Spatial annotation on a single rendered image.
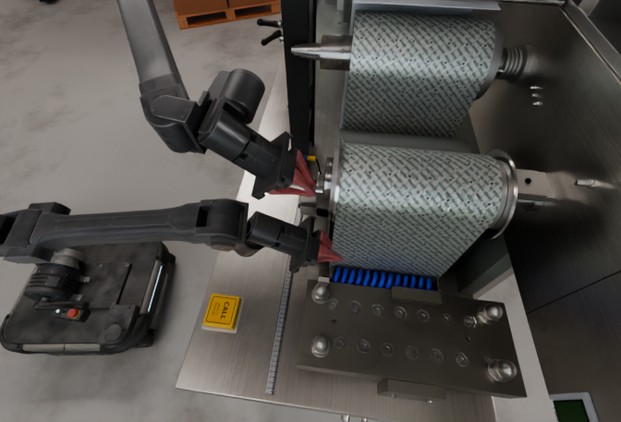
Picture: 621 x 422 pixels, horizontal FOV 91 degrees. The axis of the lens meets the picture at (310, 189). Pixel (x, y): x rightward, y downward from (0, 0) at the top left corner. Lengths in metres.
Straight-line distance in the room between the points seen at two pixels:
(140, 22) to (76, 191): 2.06
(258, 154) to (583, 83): 0.46
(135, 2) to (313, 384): 0.79
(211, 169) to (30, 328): 1.23
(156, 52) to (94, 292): 1.38
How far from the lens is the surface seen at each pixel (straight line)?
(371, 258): 0.64
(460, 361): 0.70
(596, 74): 0.57
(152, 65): 0.53
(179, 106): 0.45
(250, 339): 0.78
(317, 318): 0.65
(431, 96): 0.64
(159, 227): 0.59
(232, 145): 0.43
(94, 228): 0.66
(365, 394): 0.77
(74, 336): 1.76
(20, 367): 2.16
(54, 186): 2.70
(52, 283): 1.71
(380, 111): 0.65
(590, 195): 0.53
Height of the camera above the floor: 1.66
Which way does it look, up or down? 54 degrees down
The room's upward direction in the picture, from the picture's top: straight up
